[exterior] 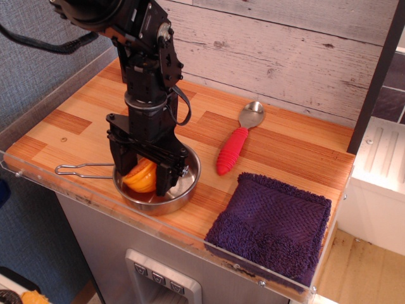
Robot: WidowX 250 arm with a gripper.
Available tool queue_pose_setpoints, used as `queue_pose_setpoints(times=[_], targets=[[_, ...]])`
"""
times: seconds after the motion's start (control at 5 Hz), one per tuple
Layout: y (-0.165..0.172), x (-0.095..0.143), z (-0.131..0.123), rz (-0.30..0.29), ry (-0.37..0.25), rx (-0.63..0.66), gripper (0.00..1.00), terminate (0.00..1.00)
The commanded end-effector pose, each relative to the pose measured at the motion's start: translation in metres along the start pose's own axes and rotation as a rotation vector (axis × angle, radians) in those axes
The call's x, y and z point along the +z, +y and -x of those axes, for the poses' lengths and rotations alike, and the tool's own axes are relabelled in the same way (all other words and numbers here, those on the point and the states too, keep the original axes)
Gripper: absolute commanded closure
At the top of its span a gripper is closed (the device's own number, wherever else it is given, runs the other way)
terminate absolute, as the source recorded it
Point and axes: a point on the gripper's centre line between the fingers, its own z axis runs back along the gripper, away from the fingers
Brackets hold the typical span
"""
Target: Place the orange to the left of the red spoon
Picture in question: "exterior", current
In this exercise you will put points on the white toy sink unit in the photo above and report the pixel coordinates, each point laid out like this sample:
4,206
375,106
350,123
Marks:
373,205

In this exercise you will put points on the grey toy fridge cabinet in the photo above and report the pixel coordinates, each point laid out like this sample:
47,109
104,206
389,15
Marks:
104,237

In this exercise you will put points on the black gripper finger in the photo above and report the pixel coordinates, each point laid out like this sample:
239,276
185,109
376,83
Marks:
166,178
124,154

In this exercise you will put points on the dark wooden post right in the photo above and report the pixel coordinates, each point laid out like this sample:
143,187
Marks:
382,68

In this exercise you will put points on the orange toy fruit half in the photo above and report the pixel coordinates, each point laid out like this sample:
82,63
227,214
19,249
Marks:
142,178

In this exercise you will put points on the silver dispenser panel with buttons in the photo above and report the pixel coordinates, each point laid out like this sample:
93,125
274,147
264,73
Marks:
154,282

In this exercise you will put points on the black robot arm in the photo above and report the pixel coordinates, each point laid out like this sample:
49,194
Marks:
143,37

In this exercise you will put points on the clear acrylic guard rail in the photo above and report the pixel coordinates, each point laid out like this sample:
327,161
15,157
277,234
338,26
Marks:
319,170

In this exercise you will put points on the orange object bottom left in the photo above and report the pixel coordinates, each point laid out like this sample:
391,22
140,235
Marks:
33,297

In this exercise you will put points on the small steel saucepan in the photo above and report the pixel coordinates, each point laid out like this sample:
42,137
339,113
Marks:
177,197

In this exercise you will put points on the red handled metal spoon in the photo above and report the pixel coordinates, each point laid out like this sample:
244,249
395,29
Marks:
251,116

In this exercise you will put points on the purple folded towel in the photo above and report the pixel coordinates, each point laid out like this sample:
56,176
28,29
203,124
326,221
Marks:
274,225

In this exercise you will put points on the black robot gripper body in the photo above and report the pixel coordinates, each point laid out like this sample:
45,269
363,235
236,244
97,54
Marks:
152,127

